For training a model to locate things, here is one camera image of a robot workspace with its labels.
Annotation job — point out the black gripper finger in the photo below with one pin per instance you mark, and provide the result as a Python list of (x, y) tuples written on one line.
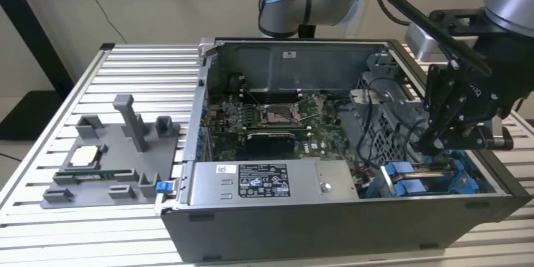
[(458, 126), (434, 92)]

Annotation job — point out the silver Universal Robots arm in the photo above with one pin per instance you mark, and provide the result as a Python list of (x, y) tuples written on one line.
[(287, 7)]

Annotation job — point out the grey disk bay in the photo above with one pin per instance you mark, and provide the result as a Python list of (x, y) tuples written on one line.
[(486, 182)]

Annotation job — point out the grey perforated drive cage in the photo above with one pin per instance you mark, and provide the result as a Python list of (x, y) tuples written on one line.
[(386, 129)]

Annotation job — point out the green motherboard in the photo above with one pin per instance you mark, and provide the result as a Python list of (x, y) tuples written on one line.
[(320, 135)]

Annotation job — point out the thin metal locking lever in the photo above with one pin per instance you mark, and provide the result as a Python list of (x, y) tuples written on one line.
[(310, 116)]

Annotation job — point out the white case sticker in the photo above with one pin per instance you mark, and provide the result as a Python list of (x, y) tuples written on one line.
[(288, 54)]

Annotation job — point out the CPU socket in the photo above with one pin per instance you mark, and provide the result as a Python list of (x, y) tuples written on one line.
[(277, 115)]

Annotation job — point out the black open PC case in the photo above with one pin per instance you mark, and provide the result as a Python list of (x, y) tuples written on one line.
[(316, 232)]

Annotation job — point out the silver power supply unit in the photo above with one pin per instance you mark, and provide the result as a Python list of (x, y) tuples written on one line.
[(208, 185)]

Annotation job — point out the blue case latch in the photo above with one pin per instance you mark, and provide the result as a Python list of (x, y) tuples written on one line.
[(163, 187)]

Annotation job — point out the grey parts rack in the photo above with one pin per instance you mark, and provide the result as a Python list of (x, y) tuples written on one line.
[(120, 157)]

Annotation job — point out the black table corner cap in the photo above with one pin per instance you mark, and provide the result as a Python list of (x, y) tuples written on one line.
[(107, 46)]

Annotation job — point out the green RAM stick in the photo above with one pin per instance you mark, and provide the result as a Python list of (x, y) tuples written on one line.
[(105, 173)]

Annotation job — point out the silver CPU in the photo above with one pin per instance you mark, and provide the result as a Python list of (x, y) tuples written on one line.
[(84, 156)]

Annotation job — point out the black box on floor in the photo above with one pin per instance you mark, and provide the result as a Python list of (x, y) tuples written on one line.
[(29, 117)]

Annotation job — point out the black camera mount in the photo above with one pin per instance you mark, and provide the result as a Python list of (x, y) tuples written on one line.
[(496, 140)]

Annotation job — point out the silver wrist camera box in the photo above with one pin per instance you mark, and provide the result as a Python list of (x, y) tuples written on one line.
[(420, 42)]

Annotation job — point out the black upright post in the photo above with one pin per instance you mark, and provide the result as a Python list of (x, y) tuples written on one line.
[(29, 26)]

